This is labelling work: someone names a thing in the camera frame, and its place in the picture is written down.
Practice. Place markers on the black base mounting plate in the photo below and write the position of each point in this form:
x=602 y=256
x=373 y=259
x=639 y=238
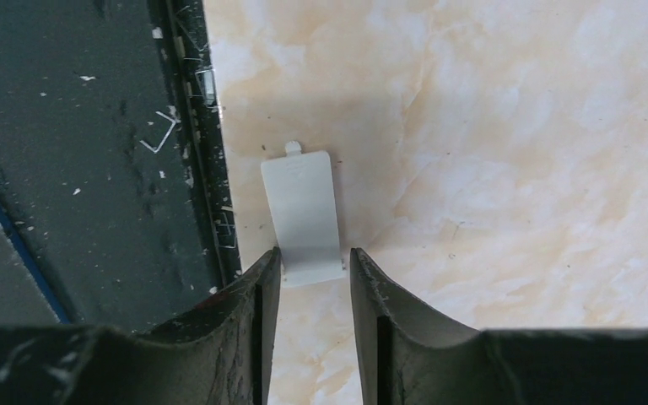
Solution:
x=113 y=181

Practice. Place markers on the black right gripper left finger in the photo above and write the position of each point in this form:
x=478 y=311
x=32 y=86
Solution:
x=219 y=352

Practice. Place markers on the white remote battery cover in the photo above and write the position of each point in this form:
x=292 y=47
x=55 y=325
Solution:
x=301 y=199

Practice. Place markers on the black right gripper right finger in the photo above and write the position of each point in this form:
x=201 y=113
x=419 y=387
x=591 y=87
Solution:
x=410 y=353

